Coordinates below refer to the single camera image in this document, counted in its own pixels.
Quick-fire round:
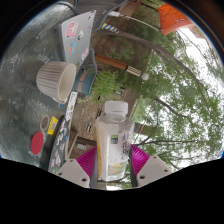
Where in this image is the white ribbed mug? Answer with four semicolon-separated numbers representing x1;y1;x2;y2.
35;60;78;104

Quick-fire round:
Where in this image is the dark-trunk tree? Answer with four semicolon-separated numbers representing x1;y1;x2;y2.
133;96;224;168

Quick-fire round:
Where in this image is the yellow square card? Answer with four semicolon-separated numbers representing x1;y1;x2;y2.
47;116;59;136

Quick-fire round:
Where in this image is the blue yellow striped cone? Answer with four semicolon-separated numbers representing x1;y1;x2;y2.
101;22;119;34

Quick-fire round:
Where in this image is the white printed paper sheet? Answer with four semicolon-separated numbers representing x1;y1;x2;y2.
65;91;79;122

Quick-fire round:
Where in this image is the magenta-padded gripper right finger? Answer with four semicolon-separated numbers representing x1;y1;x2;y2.
128;143;173;188

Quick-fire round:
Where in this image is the small tape ring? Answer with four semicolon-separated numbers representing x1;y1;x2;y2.
39;114;50;132

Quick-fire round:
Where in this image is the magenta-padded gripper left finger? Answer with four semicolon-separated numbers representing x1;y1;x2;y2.
54;146;99;190

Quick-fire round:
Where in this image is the flat round red coaster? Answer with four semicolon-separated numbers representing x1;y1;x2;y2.
30;130;45;156

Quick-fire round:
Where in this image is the clear white-capped drink bottle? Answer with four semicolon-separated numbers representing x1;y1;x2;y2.
95;100;135;183

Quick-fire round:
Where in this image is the silver laptop with stickers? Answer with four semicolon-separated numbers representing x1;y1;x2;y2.
59;9;98;66

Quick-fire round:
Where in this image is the orange patio umbrella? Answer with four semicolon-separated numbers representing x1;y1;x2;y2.
108;3;196;36

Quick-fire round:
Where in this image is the leaning grey-trunk tree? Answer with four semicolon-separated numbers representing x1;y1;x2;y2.
94;29;221;111

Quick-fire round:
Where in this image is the striped globe lamp post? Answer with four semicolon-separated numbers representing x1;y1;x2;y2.
94;54;150;82

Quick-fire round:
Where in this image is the green plant in teal pot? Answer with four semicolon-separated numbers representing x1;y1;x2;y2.
73;58;123;101

